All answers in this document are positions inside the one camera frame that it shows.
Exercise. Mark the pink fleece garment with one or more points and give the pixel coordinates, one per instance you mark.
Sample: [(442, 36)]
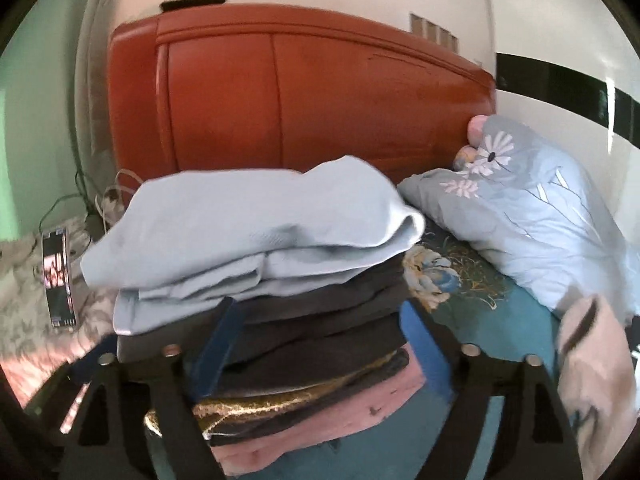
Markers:
[(325, 442)]

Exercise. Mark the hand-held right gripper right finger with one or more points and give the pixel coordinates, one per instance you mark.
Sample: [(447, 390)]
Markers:
[(425, 355)]

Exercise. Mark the mustard fuzzy garment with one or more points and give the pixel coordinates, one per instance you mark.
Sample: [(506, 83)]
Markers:
[(260, 399)]

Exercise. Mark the red-brown wooden headboard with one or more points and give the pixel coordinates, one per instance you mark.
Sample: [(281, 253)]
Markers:
[(325, 100)]

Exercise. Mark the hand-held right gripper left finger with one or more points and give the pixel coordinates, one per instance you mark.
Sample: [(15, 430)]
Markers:
[(215, 355)]

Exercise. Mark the teal floral blanket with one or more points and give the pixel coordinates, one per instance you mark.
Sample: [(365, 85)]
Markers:
[(490, 325)]

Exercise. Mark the white wardrobe with black stripe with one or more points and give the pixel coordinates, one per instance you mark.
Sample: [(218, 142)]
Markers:
[(550, 15)]

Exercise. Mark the grey floral cloth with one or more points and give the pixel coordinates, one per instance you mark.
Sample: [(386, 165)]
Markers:
[(20, 320)]

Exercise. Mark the pale pink fuzzy garment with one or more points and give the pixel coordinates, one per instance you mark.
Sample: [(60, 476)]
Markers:
[(590, 370)]

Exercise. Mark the black printed box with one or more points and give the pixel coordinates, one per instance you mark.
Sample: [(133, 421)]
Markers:
[(57, 280)]

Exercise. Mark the dark grey folded garment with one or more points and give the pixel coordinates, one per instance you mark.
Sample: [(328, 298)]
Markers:
[(310, 320)]

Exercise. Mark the light blue sweatshirt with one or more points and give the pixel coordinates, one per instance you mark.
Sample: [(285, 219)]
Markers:
[(250, 220)]

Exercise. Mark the light blue floral pillow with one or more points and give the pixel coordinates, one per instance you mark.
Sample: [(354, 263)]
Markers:
[(525, 210)]

